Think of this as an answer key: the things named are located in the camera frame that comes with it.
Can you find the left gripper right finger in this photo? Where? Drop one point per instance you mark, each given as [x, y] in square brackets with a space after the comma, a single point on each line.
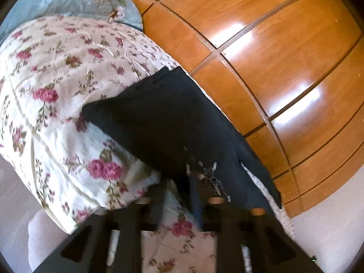
[206, 206]

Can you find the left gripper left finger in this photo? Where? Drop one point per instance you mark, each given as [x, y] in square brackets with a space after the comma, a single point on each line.
[150, 206]

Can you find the black pants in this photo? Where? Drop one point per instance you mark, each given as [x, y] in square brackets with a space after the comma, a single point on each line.
[167, 122]

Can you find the floral quilted bedspread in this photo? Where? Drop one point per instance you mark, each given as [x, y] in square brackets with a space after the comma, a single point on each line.
[50, 68]

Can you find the wooden wardrobe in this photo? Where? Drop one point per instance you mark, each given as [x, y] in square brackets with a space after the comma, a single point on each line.
[287, 73]

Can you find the blue floral pillow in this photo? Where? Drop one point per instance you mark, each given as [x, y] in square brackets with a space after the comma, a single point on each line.
[121, 11]

